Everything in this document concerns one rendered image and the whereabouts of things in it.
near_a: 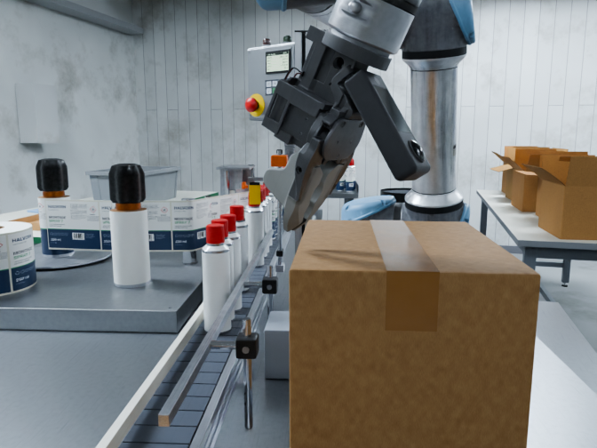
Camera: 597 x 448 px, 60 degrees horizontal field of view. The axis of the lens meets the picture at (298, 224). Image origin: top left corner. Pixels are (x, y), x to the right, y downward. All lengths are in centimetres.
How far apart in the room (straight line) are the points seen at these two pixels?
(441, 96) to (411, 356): 58
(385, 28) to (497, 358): 33
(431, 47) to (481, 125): 487
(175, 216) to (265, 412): 80
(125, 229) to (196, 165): 513
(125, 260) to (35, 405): 48
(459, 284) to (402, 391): 12
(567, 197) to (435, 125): 165
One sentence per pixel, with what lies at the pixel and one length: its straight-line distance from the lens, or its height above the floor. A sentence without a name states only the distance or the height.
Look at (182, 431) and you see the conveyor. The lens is 72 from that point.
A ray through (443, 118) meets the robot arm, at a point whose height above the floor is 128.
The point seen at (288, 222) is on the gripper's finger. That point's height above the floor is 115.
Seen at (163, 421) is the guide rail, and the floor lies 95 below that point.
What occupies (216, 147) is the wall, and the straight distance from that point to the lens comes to 631.
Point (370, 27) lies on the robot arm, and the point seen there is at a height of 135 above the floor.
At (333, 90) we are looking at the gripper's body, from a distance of 54.
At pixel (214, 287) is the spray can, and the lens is 97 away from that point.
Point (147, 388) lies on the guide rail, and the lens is 76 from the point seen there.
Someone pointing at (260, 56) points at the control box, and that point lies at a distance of 143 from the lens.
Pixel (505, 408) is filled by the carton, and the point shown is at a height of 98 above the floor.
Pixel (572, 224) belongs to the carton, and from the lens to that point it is 264.
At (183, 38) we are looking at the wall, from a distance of 655.
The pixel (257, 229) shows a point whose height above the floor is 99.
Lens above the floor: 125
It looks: 10 degrees down
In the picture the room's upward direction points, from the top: straight up
